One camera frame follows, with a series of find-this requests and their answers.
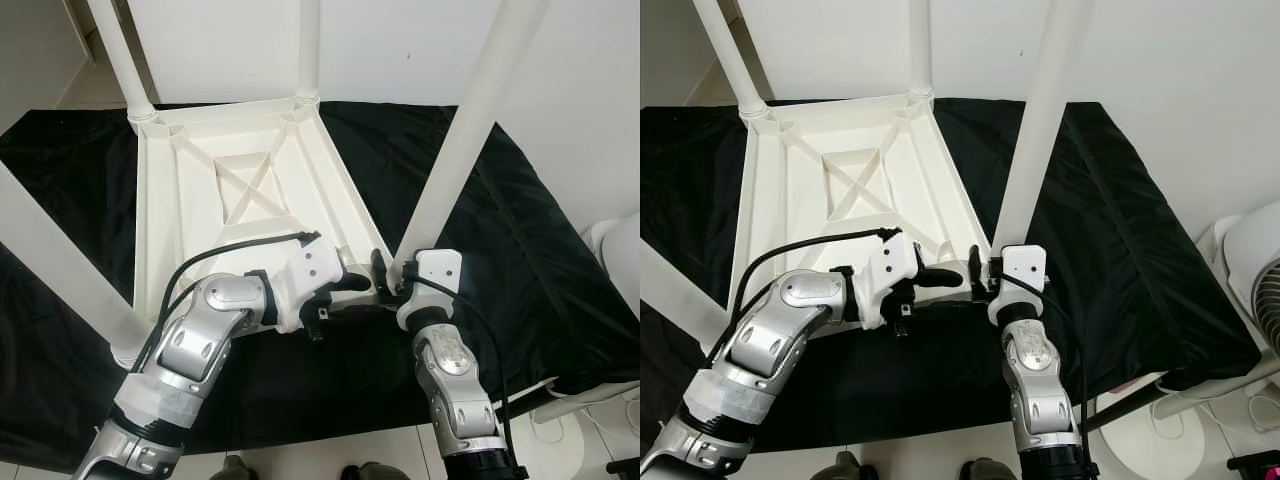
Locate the white plastic table top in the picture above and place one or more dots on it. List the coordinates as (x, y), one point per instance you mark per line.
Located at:
(200, 190)
(800, 190)

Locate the white plastic table leg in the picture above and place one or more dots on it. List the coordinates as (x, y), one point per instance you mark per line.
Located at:
(728, 50)
(470, 120)
(50, 255)
(920, 45)
(1042, 120)
(308, 45)
(122, 50)
(675, 285)

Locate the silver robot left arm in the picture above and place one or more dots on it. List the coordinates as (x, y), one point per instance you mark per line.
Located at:
(190, 350)
(770, 340)

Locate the grey robot right foot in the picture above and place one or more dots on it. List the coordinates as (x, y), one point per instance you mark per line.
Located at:
(988, 470)
(375, 472)

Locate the grey robot foot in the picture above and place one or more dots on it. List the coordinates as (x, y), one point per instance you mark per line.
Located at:
(988, 470)
(843, 470)
(238, 472)
(375, 472)

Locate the black cloth table cover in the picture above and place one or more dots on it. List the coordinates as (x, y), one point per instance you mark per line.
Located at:
(1150, 230)
(560, 230)

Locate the grey robot left foot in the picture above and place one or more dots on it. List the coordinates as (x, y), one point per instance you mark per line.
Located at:
(843, 470)
(238, 472)

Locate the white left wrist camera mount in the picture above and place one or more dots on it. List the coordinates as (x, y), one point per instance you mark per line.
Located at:
(315, 268)
(892, 262)

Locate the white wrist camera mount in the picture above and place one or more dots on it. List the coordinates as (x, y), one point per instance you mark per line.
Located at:
(1025, 265)
(892, 262)
(315, 268)
(438, 268)

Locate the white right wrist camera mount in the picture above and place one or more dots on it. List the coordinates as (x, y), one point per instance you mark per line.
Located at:
(1025, 265)
(438, 268)

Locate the white pedestal fan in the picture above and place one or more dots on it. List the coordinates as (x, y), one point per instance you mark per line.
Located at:
(1255, 250)
(615, 250)

